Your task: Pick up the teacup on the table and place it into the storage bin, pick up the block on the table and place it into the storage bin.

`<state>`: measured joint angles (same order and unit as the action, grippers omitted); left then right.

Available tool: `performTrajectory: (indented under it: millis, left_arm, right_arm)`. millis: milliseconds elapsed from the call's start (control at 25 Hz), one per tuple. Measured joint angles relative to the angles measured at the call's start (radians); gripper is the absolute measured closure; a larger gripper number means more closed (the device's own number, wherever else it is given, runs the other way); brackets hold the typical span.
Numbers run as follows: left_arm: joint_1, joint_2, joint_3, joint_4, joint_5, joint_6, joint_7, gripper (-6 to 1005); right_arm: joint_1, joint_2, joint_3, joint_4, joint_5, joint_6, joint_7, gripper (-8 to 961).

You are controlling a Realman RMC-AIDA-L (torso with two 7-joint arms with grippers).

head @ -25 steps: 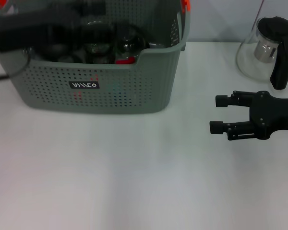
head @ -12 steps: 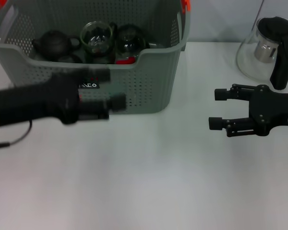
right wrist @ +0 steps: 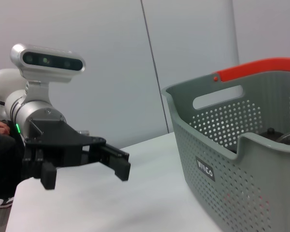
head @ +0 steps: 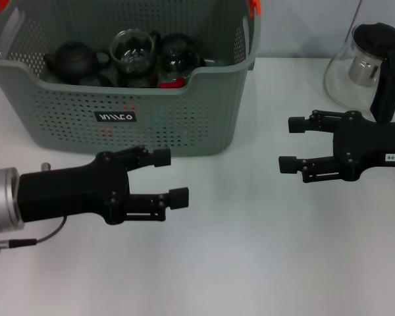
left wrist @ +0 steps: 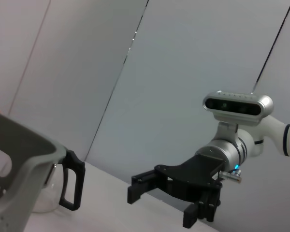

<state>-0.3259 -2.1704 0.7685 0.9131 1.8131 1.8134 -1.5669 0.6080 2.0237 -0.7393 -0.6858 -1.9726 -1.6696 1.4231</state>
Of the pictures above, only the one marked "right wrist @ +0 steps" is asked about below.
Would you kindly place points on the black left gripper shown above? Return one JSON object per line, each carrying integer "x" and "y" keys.
{"x": 60, "y": 145}

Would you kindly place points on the grey perforated storage bin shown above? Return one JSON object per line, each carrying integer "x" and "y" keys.
{"x": 232, "y": 169}

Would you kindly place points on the seated person in red shirt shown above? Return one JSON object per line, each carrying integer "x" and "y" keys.
{"x": 2, "y": 149}

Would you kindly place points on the black clay teapot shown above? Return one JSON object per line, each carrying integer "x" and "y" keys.
{"x": 270, "y": 135}

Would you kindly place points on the grey left wrist camera housing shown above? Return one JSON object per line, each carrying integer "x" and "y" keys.
{"x": 46, "y": 62}

